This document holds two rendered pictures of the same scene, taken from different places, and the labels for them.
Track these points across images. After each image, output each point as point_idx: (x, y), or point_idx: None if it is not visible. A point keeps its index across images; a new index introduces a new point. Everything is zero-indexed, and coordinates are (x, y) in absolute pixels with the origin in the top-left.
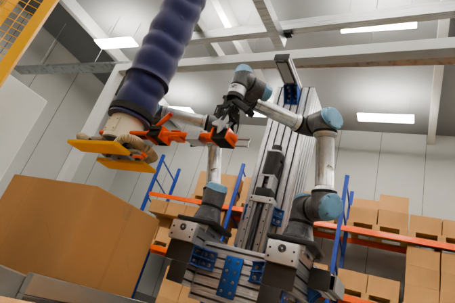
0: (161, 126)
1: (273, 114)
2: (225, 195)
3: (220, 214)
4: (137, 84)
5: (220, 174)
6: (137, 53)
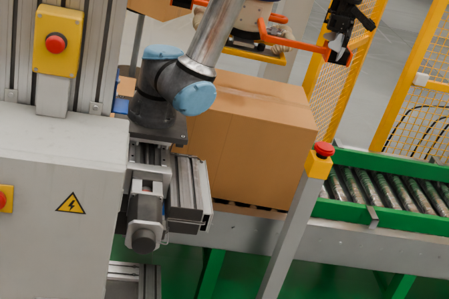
0: None
1: None
2: (143, 64)
3: (136, 96)
4: None
5: (195, 34)
6: None
